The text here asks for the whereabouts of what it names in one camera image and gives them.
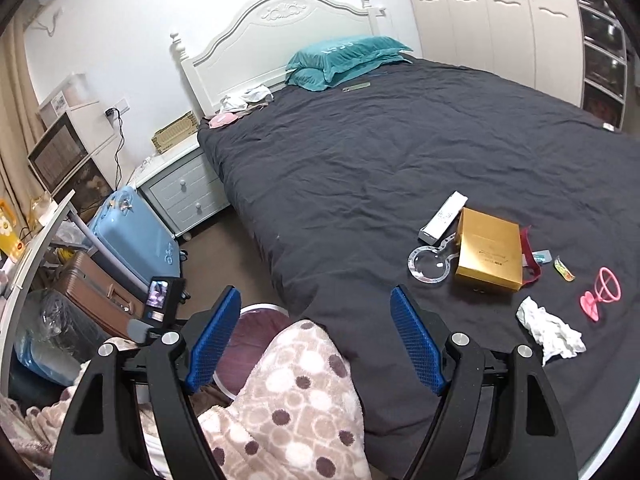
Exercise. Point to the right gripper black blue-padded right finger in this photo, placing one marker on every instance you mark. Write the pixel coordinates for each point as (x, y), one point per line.
(526, 437)

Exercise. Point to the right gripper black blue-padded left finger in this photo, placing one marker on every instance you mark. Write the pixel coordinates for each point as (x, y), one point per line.
(102, 435)

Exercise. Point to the white tissue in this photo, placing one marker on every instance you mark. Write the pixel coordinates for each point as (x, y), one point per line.
(556, 338)

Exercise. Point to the colourful snack wrapper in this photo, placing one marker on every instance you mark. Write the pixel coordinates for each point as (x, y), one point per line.
(563, 270)

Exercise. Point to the small teal card package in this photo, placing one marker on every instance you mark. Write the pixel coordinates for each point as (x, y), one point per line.
(542, 256)

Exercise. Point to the clear plastic blister pack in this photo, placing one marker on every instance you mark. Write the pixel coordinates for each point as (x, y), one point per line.
(432, 264)

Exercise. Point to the gold cardboard box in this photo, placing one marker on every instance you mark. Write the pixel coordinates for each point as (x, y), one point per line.
(490, 252)

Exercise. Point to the pink plastic ring stand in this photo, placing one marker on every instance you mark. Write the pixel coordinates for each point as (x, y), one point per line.
(606, 290)

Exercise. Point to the white rectangular box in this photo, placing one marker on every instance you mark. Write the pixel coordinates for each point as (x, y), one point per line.
(433, 231)

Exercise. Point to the white trash bin pink liner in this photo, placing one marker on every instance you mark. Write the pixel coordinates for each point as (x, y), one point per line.
(257, 325)

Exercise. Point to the brown suitcase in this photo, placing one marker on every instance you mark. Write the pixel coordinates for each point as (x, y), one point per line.
(98, 295)

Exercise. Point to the light blue suitcase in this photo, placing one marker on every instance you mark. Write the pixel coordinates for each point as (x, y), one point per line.
(130, 230)

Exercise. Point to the white grey nightstand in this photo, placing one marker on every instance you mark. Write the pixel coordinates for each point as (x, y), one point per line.
(181, 187)

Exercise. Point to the white desk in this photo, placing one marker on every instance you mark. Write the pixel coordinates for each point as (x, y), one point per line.
(21, 279)

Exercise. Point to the yellow drinking cup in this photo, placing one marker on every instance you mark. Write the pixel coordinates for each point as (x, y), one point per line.
(10, 243)

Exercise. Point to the white microwave oven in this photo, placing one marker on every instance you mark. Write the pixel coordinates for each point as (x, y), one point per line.
(57, 153)

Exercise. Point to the dark grey bed cover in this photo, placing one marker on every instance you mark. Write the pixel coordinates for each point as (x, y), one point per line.
(334, 188)

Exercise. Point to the white pink clothes pile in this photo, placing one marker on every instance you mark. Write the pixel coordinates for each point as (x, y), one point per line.
(238, 105)

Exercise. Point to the beige curtain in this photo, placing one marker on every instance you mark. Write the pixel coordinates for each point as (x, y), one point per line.
(21, 126)

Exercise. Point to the white bed headboard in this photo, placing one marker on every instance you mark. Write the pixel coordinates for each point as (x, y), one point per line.
(257, 47)

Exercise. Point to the teal pillow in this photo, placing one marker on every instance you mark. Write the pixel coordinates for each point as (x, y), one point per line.
(329, 63)

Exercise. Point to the green ruler strip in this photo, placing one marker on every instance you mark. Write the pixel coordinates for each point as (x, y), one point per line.
(357, 87)

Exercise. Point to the black storage shelf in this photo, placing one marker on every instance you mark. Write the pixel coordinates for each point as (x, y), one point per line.
(605, 62)

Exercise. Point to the white wardrobe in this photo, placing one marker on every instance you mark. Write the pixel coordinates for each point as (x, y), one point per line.
(537, 43)

